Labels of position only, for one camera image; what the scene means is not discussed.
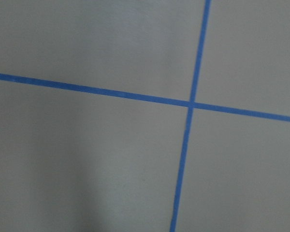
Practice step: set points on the vertical blue tape line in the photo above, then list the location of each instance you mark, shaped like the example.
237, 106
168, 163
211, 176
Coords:
189, 117

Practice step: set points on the horizontal blue tape line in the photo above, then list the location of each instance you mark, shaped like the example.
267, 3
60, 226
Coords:
140, 97

